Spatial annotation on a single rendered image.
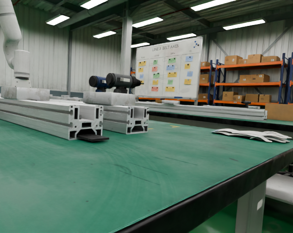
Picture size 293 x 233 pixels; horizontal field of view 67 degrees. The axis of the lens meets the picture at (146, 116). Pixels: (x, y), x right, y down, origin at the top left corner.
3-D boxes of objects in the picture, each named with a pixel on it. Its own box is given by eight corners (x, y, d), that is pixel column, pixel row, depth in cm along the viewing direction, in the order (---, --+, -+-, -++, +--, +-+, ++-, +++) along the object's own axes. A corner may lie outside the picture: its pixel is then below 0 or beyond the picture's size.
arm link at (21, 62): (10, 72, 132) (18, 71, 127) (10, 49, 131) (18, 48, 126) (24, 74, 139) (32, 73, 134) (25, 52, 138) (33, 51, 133)
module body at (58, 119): (-21, 113, 105) (-21, 95, 105) (3, 113, 113) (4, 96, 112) (67, 140, 53) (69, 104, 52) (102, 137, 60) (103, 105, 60)
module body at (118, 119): (23, 113, 119) (23, 97, 119) (41, 113, 127) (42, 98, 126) (126, 134, 67) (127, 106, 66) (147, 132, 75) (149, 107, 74)
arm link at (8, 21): (-12, 18, 126) (7, 71, 137) (1, 13, 117) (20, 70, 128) (4, 17, 133) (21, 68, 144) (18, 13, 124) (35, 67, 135)
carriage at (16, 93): (0, 105, 83) (1, 86, 83) (31, 105, 92) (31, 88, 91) (16, 107, 73) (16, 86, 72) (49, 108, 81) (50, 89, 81)
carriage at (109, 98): (82, 110, 81) (83, 91, 81) (106, 110, 90) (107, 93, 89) (110, 113, 71) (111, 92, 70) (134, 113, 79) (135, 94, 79)
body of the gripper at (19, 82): (28, 77, 139) (28, 95, 140) (10, 76, 132) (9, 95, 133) (33, 77, 134) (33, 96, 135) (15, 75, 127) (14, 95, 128)
